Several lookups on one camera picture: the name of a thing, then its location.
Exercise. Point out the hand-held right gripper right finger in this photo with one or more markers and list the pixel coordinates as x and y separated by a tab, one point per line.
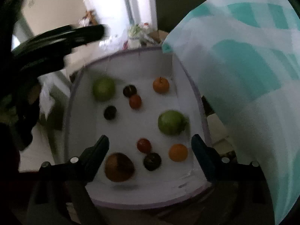
202	157

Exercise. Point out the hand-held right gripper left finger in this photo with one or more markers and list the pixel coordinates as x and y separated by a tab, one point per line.
100	155

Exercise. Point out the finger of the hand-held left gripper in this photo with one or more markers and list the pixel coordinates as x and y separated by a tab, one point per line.
89	34

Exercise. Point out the brown pear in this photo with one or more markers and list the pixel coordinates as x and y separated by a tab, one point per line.
119	167

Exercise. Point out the small orange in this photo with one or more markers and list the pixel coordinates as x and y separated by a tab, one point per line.
161	85
178	152

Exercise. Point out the dark purple plum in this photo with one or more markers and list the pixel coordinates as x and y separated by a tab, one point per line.
152	161
110	112
129	90

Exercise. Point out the small red plum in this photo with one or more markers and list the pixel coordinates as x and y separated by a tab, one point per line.
144	145
135	101

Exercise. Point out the large green apple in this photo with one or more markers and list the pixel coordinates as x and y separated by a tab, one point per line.
172	123

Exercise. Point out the small green apple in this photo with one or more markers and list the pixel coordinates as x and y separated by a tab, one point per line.
103	89

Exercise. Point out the white plastic bin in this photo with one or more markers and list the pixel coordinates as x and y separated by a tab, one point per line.
150	107

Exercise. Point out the white green plastic bag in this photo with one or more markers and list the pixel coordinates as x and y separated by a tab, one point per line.
138	35

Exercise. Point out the cardboard box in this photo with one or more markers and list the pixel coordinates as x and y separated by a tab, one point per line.
161	36

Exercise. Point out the teal white checked tablecloth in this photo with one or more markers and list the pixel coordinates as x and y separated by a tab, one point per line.
234	75

